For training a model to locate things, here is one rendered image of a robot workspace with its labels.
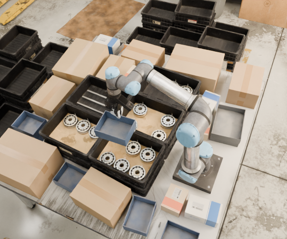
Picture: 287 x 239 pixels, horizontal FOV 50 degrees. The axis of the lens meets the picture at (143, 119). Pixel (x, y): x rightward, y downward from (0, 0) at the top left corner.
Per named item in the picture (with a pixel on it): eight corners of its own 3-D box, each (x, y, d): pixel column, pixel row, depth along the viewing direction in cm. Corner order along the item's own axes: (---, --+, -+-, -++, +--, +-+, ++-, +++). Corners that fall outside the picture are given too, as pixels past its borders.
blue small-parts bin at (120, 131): (136, 126, 183) (135, 119, 177) (126, 146, 175) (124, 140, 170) (107, 117, 188) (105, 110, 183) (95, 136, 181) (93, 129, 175)
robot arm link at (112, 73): (113, 77, 151) (101, 71, 154) (115, 93, 160) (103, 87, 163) (123, 68, 155) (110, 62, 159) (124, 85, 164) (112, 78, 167)
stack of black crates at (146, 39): (168, 50, 358) (169, 33, 339) (158, 66, 342) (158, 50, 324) (138, 41, 369) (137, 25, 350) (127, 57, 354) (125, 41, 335)
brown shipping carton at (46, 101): (58, 88, 255) (52, 75, 242) (79, 96, 249) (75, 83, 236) (35, 114, 240) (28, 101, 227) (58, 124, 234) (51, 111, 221)
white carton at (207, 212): (220, 209, 189) (222, 204, 181) (216, 228, 182) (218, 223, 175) (189, 199, 193) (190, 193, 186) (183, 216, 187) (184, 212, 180)
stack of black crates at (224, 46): (237, 68, 335) (246, 34, 298) (229, 87, 319) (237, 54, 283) (201, 58, 346) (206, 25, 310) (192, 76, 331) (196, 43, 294)
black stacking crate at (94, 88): (135, 101, 228) (133, 91, 219) (114, 131, 214) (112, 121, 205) (91, 84, 241) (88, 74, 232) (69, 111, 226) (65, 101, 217)
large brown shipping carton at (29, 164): (65, 161, 214) (57, 147, 198) (40, 199, 199) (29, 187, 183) (19, 142, 225) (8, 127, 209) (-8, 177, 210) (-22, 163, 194)
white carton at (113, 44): (120, 47, 281) (119, 39, 274) (114, 55, 275) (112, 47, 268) (102, 41, 287) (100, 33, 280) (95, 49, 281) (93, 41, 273)
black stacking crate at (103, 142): (165, 153, 201) (165, 144, 192) (144, 191, 186) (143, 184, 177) (114, 131, 213) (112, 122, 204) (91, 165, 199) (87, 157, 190)
